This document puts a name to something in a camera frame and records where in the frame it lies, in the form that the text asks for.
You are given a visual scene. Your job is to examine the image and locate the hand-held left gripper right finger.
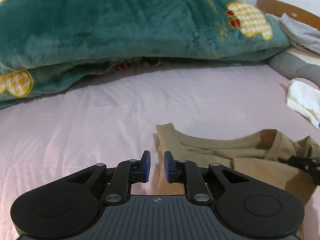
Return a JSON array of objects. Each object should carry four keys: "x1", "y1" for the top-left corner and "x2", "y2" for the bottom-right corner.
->
[{"x1": 164, "y1": 151, "x2": 250, "y2": 204}]

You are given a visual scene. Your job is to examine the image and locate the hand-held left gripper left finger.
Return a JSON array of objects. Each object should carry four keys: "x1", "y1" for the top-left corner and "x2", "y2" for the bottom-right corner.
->
[{"x1": 66, "y1": 150, "x2": 152, "y2": 204}]

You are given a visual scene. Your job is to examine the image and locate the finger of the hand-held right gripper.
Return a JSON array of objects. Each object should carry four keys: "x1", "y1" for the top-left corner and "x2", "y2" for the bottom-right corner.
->
[{"x1": 287, "y1": 155, "x2": 320, "y2": 187}]

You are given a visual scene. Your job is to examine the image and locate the tan t-shirt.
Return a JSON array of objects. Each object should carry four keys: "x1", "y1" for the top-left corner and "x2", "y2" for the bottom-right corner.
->
[{"x1": 147, "y1": 122, "x2": 320, "y2": 207}]

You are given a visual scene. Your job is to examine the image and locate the white folded cloth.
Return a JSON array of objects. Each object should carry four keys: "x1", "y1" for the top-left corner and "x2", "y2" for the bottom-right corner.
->
[{"x1": 285, "y1": 79, "x2": 320, "y2": 128}]

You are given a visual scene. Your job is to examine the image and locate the grey long pillow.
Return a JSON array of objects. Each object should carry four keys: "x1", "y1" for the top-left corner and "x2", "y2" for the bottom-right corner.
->
[{"x1": 269, "y1": 51, "x2": 320, "y2": 88}]

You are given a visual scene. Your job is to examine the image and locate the light grey garment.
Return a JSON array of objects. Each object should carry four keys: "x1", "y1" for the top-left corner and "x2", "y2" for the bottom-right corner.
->
[{"x1": 265, "y1": 12, "x2": 320, "y2": 54}]

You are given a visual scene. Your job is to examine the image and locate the green plush printed blanket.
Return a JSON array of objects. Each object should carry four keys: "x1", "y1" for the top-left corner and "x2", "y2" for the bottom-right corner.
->
[{"x1": 0, "y1": 0, "x2": 292, "y2": 109}]

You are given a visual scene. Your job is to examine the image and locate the wooden headboard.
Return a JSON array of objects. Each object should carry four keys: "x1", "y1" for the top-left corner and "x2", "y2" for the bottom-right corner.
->
[{"x1": 256, "y1": 0, "x2": 320, "y2": 29}]

